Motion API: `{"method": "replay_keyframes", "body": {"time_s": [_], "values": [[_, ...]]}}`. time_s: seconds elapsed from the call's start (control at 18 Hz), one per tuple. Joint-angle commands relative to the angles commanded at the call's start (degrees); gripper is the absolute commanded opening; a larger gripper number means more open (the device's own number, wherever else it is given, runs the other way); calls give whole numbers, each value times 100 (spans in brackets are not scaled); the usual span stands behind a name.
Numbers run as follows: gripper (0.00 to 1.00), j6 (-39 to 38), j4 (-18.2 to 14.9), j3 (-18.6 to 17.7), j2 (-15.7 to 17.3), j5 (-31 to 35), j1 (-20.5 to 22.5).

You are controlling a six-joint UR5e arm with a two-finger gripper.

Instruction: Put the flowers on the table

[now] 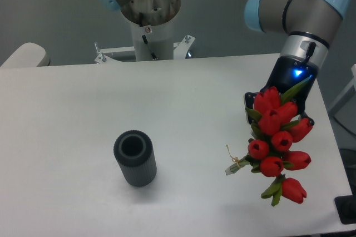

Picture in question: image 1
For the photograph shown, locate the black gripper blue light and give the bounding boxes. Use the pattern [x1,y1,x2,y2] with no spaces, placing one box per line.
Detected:
[243,55,319,127]

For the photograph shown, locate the red tulip bouquet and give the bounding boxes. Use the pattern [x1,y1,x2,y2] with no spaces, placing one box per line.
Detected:
[225,78,313,206]

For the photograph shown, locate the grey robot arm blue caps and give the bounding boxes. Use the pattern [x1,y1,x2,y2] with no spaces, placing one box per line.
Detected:
[244,0,350,118]

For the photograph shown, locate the black box at table edge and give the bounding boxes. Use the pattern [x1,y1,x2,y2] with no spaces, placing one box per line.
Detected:
[334,195,355,225]

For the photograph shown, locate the dark grey ribbed vase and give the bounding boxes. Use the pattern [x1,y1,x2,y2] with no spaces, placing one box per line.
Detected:
[113,130,157,187]

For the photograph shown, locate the white frame at right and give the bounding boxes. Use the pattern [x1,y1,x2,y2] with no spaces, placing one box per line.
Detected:
[327,65,355,136]

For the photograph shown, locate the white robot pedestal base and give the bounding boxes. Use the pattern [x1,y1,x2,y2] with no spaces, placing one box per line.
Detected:
[96,0,195,62]

